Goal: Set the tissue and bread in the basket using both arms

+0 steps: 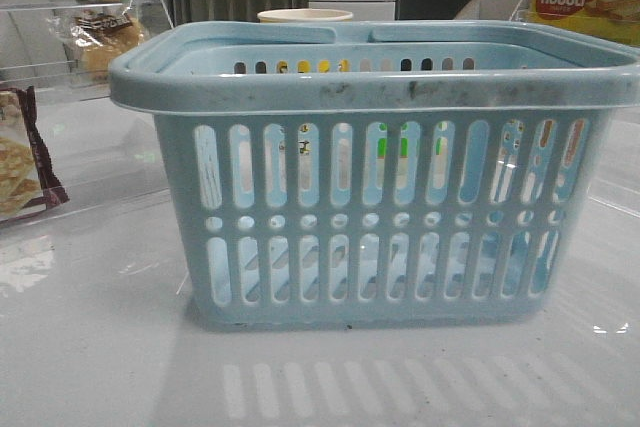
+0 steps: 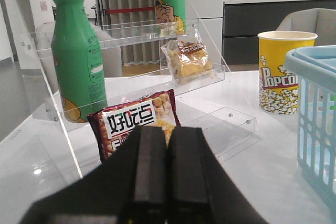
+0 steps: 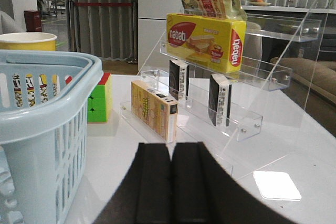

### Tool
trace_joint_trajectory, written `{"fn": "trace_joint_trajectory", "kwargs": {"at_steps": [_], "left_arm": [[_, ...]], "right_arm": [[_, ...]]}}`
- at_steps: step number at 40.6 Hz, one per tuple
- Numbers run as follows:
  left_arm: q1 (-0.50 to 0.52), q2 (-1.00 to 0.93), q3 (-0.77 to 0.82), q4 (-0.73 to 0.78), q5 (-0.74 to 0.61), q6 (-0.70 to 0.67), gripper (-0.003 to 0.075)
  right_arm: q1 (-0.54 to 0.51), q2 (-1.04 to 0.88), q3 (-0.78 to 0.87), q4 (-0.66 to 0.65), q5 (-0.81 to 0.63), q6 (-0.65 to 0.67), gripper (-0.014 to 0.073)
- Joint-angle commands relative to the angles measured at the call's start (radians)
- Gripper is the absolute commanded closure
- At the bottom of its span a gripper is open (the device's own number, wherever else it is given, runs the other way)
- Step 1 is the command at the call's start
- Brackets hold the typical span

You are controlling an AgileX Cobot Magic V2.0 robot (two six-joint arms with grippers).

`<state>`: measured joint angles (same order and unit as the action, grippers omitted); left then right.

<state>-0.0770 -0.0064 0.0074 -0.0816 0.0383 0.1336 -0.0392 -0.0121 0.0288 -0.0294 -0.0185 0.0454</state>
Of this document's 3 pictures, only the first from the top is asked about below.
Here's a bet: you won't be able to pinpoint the bread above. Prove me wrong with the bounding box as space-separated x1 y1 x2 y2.
46 0 150 83

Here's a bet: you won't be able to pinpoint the light blue plastic basket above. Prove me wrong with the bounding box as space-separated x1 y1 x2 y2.
108 20 639 328

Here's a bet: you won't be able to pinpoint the cream paper cup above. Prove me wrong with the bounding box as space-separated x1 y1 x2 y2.
257 8 353 23

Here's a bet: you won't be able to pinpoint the brown cracker snack package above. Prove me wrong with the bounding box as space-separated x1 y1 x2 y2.
1 87 69 225

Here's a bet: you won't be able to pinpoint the clear acrylic shelf left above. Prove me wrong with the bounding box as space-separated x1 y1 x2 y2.
1 0 171 90

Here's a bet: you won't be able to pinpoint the clear acrylic shelf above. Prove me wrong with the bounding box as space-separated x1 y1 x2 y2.
519 0 639 23
1 0 171 90

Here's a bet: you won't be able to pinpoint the clear acrylic shelf right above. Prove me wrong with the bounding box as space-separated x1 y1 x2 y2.
519 0 639 23

